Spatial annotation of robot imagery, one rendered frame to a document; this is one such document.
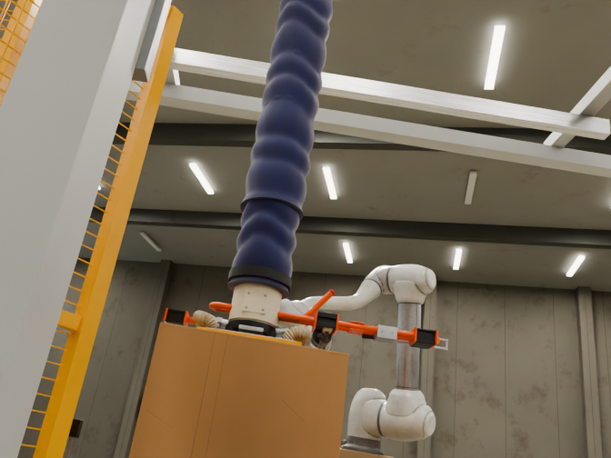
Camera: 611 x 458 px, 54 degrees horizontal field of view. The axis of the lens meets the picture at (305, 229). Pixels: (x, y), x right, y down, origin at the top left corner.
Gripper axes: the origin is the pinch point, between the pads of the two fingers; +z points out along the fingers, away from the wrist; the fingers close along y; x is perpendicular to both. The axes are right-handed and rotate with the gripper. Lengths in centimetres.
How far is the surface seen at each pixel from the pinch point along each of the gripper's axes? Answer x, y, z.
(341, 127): -9, -190, -161
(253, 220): 31.7, -30.6, 9.5
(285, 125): 26, -70, 12
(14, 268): 62, 28, 109
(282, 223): 21.3, -31.6, 9.0
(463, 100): -84, -197, -116
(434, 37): -134, -510, -394
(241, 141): 117, -477, -675
